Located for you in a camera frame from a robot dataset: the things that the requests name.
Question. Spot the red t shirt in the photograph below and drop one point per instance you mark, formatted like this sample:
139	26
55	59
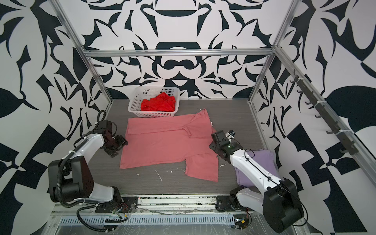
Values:
161	103

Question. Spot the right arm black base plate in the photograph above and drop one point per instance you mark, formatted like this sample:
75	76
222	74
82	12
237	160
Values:
228	203

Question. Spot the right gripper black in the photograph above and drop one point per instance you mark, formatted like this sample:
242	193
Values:
213	145

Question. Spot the white plastic basket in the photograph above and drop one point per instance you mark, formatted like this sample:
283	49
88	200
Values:
147	93

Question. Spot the white slotted cable duct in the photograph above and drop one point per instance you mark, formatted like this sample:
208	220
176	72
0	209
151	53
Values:
172	219

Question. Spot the small green circuit board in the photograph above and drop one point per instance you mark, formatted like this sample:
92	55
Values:
242	221

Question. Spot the pink t shirt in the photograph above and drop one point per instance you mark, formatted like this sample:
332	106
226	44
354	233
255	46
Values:
167	140

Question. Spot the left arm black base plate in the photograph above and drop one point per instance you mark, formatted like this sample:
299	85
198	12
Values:
125	205

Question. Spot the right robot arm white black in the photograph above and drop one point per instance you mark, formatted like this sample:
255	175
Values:
276	199

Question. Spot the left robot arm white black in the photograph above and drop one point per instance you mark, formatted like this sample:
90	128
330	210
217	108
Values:
70	179

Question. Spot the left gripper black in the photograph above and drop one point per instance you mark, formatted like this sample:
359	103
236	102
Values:
122	141

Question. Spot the black wall hook rack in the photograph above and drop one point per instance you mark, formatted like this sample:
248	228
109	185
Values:
326	113

